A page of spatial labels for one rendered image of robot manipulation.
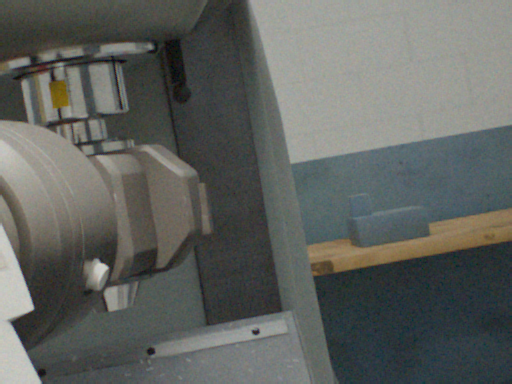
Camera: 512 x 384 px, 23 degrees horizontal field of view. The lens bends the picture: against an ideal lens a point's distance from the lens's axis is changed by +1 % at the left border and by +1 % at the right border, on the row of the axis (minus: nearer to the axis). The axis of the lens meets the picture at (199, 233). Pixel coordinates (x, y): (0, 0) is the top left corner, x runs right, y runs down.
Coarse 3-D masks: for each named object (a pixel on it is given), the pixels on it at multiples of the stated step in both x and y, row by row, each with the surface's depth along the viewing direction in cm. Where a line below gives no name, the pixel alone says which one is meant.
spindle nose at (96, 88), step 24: (48, 72) 57; (72, 72) 57; (96, 72) 57; (120, 72) 59; (24, 96) 59; (48, 96) 57; (72, 96) 57; (96, 96) 57; (120, 96) 58; (48, 120) 57
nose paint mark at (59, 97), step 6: (48, 84) 57; (54, 84) 57; (60, 84) 57; (54, 90) 57; (60, 90) 57; (54, 96) 57; (60, 96) 57; (66, 96) 57; (54, 102) 57; (60, 102) 57; (66, 102) 57; (54, 108) 57
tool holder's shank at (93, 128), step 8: (72, 120) 58; (80, 120) 58; (88, 120) 59; (96, 120) 59; (56, 128) 59; (64, 128) 59; (72, 128) 58; (80, 128) 58; (88, 128) 58; (96, 128) 59; (104, 128) 59; (64, 136) 59; (72, 136) 58; (80, 136) 58; (88, 136) 58; (96, 136) 59; (104, 136) 59; (72, 144) 59
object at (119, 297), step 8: (112, 288) 58; (120, 288) 58; (128, 288) 59; (136, 288) 59; (104, 296) 58; (112, 296) 58; (120, 296) 59; (128, 296) 59; (136, 296) 59; (96, 304) 59; (104, 304) 59; (112, 304) 59; (120, 304) 59; (128, 304) 59; (96, 312) 59
